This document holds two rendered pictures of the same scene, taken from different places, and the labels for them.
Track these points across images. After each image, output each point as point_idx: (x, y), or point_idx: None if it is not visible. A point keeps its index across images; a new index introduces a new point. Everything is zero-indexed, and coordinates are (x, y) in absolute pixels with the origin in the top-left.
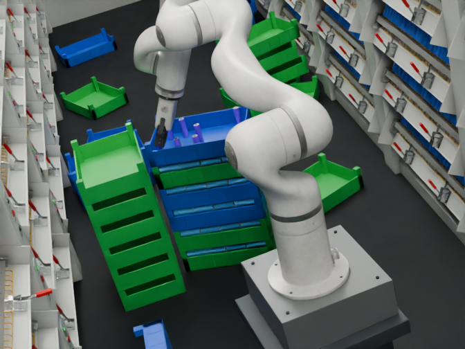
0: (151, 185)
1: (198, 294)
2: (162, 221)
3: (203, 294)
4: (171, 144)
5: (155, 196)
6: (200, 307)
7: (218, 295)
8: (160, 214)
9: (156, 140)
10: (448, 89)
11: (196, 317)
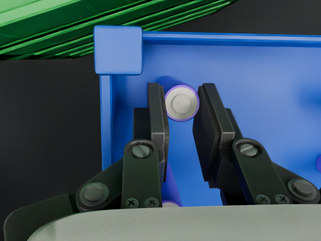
0: (24, 44)
1: (64, 79)
2: (25, 60)
3: (63, 88)
4: (285, 107)
5: (127, 24)
6: (31, 86)
7: (58, 112)
8: (56, 49)
9: (149, 109)
10: None
11: (8, 84)
